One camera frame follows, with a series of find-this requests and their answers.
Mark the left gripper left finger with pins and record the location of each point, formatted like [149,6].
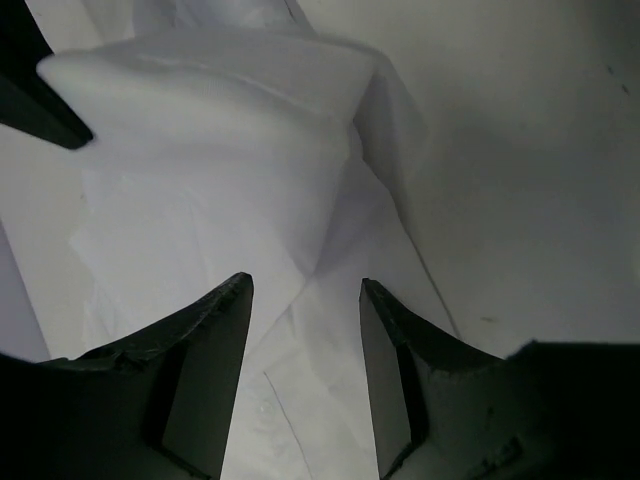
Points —
[156,404]

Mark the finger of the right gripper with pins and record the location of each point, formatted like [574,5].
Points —
[28,103]

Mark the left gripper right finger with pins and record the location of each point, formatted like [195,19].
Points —
[442,409]

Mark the white long sleeve shirt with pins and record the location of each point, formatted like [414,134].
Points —
[246,143]

